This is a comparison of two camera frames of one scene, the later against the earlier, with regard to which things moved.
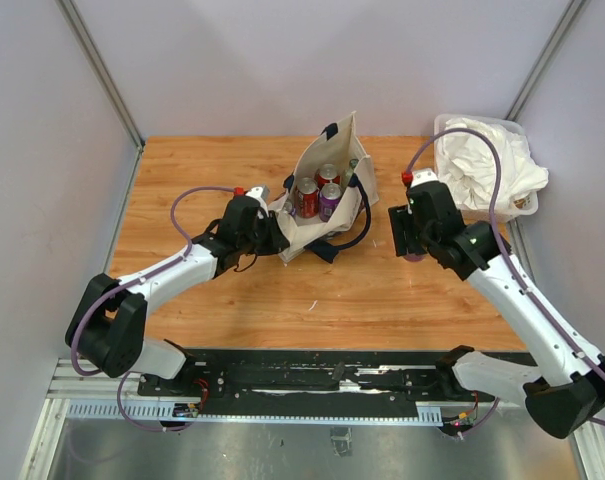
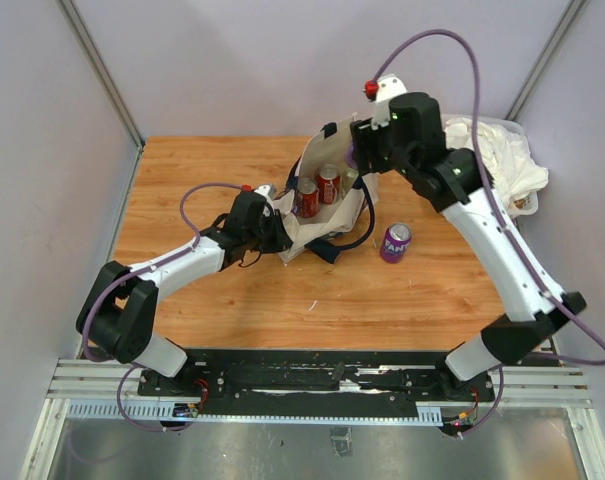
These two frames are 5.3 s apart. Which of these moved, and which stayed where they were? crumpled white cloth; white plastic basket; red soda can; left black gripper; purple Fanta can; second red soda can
Moved: purple Fanta can
Stayed: white plastic basket; crumpled white cloth; second red soda can; left black gripper; red soda can
